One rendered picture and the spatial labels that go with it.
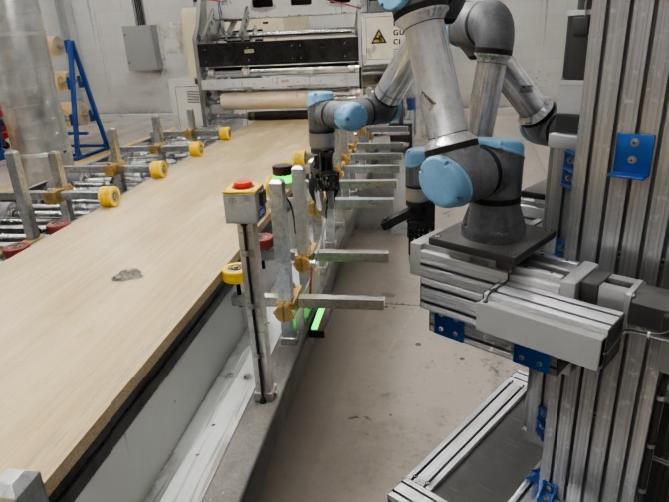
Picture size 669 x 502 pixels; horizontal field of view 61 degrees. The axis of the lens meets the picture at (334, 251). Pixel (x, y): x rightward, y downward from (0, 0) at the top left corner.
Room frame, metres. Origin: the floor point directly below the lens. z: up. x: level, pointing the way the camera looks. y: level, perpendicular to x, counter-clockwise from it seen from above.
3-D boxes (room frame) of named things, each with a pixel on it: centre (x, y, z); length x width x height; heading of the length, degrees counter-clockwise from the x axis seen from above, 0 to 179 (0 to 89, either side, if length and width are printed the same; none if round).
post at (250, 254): (1.14, 0.18, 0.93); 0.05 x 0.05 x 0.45; 80
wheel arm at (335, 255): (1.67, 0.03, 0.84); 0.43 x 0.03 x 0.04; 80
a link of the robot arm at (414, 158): (1.62, -0.26, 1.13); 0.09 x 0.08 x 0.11; 108
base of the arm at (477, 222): (1.28, -0.39, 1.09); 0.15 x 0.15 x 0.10
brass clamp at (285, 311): (1.42, 0.14, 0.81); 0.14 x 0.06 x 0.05; 170
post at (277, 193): (1.39, 0.14, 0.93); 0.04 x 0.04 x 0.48; 80
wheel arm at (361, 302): (1.43, 0.08, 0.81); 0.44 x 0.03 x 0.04; 80
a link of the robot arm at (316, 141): (1.58, 0.02, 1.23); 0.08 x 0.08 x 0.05
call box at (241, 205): (1.14, 0.18, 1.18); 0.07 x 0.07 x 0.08; 80
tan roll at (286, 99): (4.30, 0.20, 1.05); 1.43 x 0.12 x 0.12; 80
